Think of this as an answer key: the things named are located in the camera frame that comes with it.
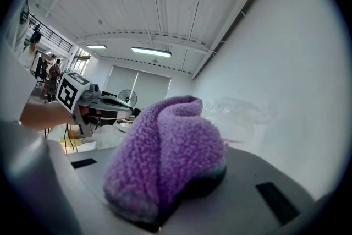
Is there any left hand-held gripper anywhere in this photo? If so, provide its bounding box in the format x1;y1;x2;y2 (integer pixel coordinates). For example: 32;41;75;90
56;71;135;138

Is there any purple fleece cloth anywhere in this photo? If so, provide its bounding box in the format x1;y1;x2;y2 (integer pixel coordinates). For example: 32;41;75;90
102;95;228;226

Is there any person's left forearm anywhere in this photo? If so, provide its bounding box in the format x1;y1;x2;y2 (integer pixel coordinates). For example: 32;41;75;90
19;101;78;130

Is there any plastic-wrapped clear water bottle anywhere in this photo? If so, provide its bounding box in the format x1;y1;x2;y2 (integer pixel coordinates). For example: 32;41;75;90
202;95;277;148

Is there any yellow cloth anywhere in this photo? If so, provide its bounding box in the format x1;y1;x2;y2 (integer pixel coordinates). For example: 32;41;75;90
59;136;82;147

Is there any black balcony railing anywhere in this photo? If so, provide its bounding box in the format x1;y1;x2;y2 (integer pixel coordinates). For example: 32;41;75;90
28;13;74;51

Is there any black standing fan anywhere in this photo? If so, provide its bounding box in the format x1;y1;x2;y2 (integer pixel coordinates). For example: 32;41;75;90
117;89;138;106

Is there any grey window blind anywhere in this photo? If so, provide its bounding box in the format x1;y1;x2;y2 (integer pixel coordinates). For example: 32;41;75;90
105;65;172;110

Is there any person's white t-shirt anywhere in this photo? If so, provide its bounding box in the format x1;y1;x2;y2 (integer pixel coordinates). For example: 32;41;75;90
0;0;38;122

